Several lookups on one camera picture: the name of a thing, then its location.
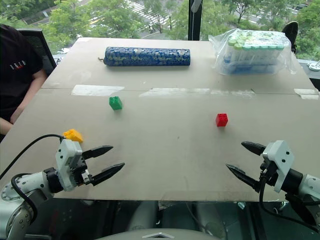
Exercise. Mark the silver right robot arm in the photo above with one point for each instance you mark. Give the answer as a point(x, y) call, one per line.
point(308, 186)

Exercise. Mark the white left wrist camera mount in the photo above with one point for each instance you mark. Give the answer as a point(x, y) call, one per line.
point(65, 155)

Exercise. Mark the plastic bag of capped tubes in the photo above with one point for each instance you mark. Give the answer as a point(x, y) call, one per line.
point(250, 53)

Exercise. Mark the blue patterned roll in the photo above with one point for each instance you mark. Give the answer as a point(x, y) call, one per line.
point(147, 56)

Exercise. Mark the white round base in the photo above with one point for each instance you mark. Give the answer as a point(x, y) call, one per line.
point(314, 66)

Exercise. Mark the person in black t-shirt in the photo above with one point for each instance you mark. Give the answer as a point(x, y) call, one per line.
point(17, 75)

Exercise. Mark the yellow toy brick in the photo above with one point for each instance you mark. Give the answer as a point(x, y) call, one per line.
point(73, 135)

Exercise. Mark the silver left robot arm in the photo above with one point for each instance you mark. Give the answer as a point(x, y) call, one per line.
point(23, 183)

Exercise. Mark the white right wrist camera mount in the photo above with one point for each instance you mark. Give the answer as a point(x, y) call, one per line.
point(281, 160)

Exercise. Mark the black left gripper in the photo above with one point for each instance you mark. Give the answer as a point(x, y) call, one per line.
point(81, 173)

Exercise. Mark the green toy brick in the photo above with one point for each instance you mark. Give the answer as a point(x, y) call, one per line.
point(115, 103)

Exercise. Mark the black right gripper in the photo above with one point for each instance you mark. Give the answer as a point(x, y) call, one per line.
point(269, 173)

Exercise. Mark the black mesh office chair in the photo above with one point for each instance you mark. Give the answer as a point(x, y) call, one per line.
point(41, 48)

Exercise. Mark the black window post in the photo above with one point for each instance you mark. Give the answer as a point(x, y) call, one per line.
point(193, 22)

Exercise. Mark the clear tape patch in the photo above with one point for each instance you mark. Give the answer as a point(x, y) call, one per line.
point(197, 92)
point(307, 93)
point(96, 90)

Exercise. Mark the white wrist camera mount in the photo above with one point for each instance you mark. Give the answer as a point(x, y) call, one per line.
point(65, 155)
point(281, 160)

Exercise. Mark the red toy brick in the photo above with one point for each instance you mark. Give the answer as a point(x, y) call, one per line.
point(221, 120)

